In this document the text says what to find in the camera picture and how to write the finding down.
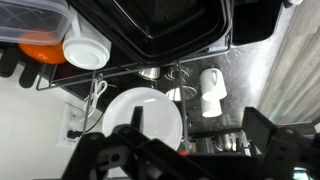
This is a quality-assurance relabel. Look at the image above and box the black power plug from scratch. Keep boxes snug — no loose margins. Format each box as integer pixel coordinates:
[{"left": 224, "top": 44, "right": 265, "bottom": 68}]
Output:
[{"left": 66, "top": 113, "right": 104, "bottom": 140}]

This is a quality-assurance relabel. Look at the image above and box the white ceramic mug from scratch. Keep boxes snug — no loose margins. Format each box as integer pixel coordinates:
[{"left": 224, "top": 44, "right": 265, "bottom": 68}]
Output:
[{"left": 199, "top": 68, "right": 228, "bottom": 102}]

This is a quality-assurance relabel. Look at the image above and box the white round plate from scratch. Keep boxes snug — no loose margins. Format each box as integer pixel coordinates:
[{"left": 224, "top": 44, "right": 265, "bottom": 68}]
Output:
[{"left": 101, "top": 87, "right": 184, "bottom": 153}]

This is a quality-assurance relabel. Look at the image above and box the white plastic cup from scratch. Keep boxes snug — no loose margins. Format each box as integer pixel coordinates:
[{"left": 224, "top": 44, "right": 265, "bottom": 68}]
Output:
[{"left": 62, "top": 16, "right": 112, "bottom": 71}]

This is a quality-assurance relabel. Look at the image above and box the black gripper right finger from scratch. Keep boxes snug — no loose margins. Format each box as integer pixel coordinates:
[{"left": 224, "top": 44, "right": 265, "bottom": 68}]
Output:
[{"left": 241, "top": 106, "right": 320, "bottom": 180}]

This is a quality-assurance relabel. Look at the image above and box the small steel cup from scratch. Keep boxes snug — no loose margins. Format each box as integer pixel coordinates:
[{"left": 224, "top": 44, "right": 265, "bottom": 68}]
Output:
[{"left": 137, "top": 66, "right": 162, "bottom": 81}]

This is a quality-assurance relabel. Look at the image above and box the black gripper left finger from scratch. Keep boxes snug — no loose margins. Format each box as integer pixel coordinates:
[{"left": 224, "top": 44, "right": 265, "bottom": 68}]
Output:
[{"left": 61, "top": 105, "right": 214, "bottom": 180}]

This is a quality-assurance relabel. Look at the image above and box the white wall outlet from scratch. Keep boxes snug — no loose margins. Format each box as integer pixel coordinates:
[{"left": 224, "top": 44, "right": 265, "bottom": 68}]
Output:
[{"left": 55, "top": 102, "right": 89, "bottom": 150}]

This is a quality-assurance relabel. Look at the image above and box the translucent plastic food container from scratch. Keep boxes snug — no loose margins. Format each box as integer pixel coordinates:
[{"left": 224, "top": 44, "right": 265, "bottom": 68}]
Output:
[{"left": 0, "top": 0, "right": 76, "bottom": 46}]

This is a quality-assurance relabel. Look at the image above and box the orange bowl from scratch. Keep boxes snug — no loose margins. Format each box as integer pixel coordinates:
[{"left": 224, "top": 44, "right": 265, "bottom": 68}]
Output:
[{"left": 18, "top": 31, "right": 68, "bottom": 65}]

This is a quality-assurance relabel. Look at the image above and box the black plastic food tray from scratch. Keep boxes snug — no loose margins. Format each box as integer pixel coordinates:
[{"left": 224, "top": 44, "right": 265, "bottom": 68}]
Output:
[{"left": 66, "top": 0, "right": 234, "bottom": 66}]

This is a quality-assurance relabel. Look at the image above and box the black dish rack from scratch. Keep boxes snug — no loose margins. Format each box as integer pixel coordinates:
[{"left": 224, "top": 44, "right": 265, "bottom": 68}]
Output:
[{"left": 0, "top": 0, "right": 284, "bottom": 101}]

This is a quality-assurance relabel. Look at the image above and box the white coiled cable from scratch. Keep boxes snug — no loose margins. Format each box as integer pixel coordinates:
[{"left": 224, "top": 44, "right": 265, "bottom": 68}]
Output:
[{"left": 82, "top": 78, "right": 109, "bottom": 118}]

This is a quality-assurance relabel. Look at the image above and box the steel funnel cup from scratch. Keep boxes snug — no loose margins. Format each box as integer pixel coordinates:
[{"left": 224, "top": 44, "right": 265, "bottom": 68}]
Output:
[{"left": 165, "top": 66, "right": 198, "bottom": 102}]

